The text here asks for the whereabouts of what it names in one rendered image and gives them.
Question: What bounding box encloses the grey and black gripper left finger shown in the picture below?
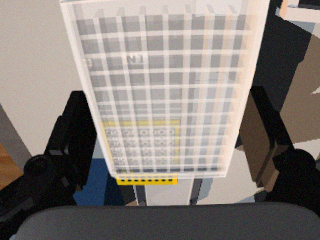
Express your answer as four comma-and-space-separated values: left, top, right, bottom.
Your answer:
0, 90, 97, 240

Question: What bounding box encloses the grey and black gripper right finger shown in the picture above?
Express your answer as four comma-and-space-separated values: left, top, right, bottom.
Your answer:
239, 86, 320, 218

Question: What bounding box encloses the dark grey rectangular frame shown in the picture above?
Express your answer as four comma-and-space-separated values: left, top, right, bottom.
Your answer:
135, 178, 203, 206

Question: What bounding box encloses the blue open-top box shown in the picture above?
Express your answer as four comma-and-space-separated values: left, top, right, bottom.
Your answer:
73, 158, 125, 206

